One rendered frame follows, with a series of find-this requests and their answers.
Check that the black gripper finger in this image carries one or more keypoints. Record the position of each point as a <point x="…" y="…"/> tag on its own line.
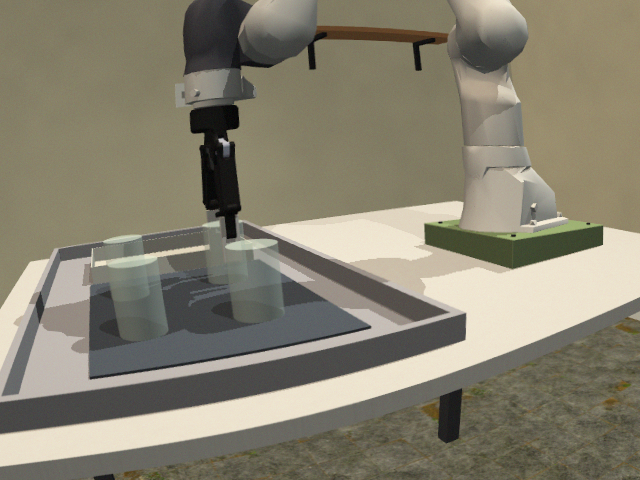
<point x="210" y="198"/>
<point x="227" y="192"/>

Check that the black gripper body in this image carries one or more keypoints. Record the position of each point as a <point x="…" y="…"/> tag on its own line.
<point x="214" y="123"/>

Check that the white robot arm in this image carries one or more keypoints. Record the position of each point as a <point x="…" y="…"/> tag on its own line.
<point x="501" y="190"/>

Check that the clear glass cylinder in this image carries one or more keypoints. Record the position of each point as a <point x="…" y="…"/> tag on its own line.
<point x="216" y="268"/>
<point x="123" y="246"/>
<point x="255" y="280"/>
<point x="138" y="298"/>

